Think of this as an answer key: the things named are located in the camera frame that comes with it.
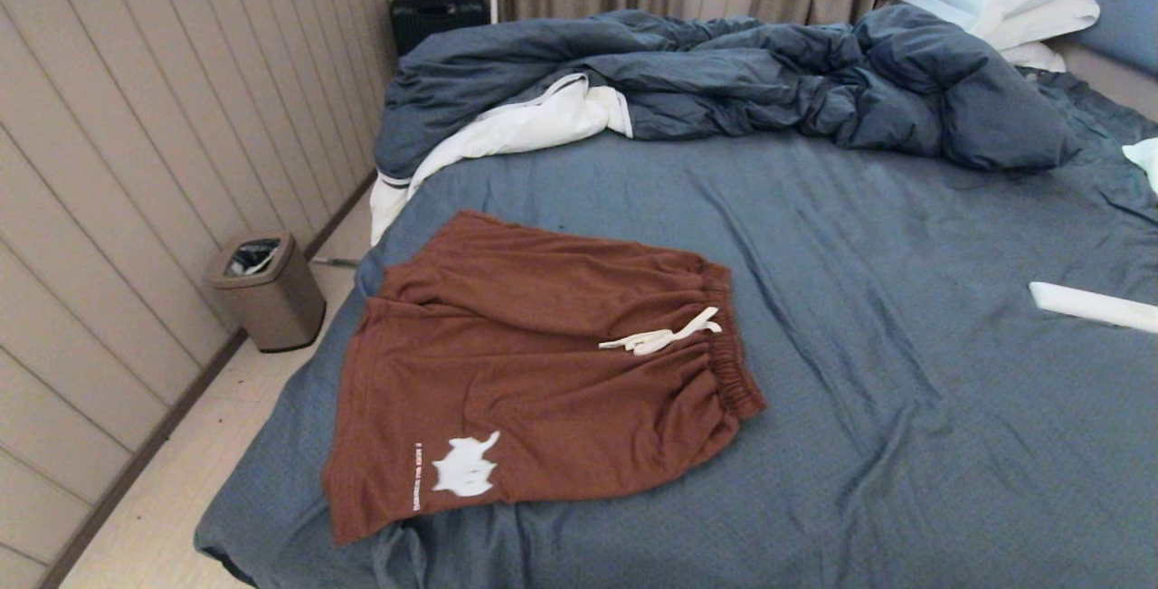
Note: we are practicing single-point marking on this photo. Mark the white blanket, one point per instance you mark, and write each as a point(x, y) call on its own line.
point(525, 123)

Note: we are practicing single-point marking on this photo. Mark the rumpled dark blue duvet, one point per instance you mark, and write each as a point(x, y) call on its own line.
point(769, 73)

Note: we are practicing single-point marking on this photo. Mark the black suitcase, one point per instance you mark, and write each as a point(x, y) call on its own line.
point(434, 19)

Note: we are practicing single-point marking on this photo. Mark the blue bed sheet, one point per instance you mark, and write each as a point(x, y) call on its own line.
point(859, 345)

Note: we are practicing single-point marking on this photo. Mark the blue pillow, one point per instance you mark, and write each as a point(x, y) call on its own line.
point(1131, 1)

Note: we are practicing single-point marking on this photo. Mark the black bin liner bag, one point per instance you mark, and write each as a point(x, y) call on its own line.
point(251, 256)

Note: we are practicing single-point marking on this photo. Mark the pale crumpled cloth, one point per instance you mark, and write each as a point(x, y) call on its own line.
point(1147, 159)

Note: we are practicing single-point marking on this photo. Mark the small white pillow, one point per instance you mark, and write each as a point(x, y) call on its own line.
point(1036, 57)

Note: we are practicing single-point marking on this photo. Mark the beige trash bin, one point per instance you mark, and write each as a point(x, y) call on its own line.
point(276, 304)

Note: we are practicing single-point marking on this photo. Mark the rust brown shorts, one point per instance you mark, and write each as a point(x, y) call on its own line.
point(543, 390)

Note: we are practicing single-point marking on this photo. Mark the flat white pillow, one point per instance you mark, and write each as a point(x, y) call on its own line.
point(1049, 21)

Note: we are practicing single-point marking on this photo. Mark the white flat rectangular object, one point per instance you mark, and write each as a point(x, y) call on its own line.
point(1095, 307)

